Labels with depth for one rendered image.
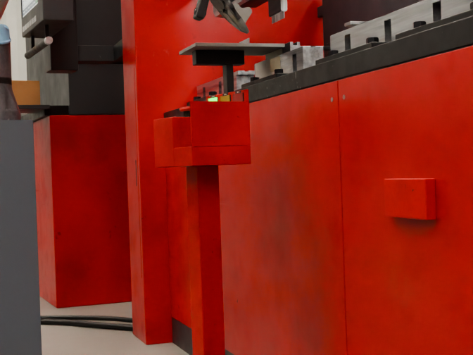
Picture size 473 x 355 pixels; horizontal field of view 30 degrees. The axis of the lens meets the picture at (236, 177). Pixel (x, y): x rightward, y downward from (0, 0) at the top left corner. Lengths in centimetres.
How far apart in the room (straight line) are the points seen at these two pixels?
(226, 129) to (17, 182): 50
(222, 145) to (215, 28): 143
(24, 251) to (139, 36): 154
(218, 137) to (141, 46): 135
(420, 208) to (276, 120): 76
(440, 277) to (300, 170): 63
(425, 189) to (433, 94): 16
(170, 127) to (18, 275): 50
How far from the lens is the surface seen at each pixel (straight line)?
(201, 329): 217
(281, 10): 259
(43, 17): 346
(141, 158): 335
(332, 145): 191
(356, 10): 330
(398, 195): 161
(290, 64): 246
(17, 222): 201
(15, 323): 204
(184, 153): 208
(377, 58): 172
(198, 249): 215
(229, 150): 209
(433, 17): 179
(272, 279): 230
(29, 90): 444
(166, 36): 341
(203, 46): 246
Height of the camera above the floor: 64
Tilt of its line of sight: level
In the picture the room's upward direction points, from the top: 2 degrees counter-clockwise
